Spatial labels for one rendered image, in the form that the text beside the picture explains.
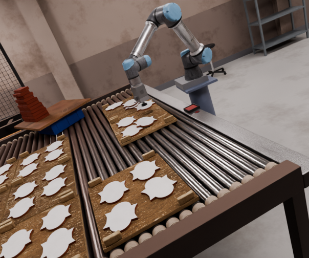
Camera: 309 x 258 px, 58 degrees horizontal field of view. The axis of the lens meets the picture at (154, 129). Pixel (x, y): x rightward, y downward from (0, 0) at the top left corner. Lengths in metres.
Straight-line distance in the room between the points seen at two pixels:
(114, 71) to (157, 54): 0.88
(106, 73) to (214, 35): 2.22
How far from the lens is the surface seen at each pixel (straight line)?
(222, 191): 0.98
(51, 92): 5.41
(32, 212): 1.36
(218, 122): 1.43
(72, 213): 1.19
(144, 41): 1.95
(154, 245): 0.85
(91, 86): 5.35
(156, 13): 1.99
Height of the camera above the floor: 1.54
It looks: 23 degrees down
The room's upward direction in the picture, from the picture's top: 21 degrees counter-clockwise
